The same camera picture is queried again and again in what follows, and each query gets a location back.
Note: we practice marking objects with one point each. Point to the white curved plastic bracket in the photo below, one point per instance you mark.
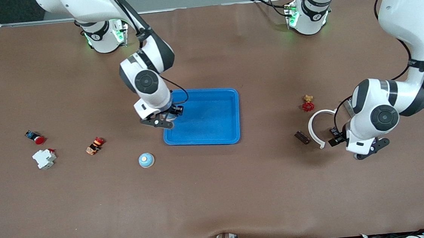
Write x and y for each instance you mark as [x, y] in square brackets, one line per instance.
[309, 128]

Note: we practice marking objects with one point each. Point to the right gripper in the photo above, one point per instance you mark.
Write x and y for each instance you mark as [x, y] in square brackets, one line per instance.
[175, 111]

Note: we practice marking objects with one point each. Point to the blue plastic tray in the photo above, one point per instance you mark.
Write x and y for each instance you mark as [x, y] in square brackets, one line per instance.
[212, 126]

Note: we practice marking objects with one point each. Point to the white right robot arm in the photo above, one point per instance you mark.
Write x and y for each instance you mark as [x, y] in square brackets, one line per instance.
[85, 4]

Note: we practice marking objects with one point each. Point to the dark brown rectangular component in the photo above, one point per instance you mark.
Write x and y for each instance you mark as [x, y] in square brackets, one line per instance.
[301, 137]

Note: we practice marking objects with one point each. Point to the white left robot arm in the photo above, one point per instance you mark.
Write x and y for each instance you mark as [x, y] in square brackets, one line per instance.
[407, 9]

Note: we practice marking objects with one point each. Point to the small black chip module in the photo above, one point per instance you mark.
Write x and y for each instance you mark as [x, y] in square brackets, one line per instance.
[334, 131]

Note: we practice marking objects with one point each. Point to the aluminium table edge rail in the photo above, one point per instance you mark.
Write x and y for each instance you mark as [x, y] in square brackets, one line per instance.
[188, 8]

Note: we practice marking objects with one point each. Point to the orange black push button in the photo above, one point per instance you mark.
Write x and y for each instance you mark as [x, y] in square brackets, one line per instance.
[95, 145]

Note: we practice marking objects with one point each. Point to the red emergency stop button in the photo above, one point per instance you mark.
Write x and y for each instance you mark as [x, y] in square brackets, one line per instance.
[36, 137]

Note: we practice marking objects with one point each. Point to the white circuit breaker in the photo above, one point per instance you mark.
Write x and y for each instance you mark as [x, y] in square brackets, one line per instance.
[44, 158]

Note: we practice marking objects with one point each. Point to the brass valve red handwheel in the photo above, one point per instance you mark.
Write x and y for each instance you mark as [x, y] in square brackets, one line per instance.
[308, 104]

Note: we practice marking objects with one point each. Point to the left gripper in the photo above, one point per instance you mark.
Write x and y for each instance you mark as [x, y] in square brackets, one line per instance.
[336, 136]

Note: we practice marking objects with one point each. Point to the light blue service bell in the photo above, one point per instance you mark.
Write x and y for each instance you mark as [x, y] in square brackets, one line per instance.
[146, 160]
[173, 117]

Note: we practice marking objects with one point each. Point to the metal mesh power supply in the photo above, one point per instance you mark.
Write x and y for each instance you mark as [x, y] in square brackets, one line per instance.
[348, 108]

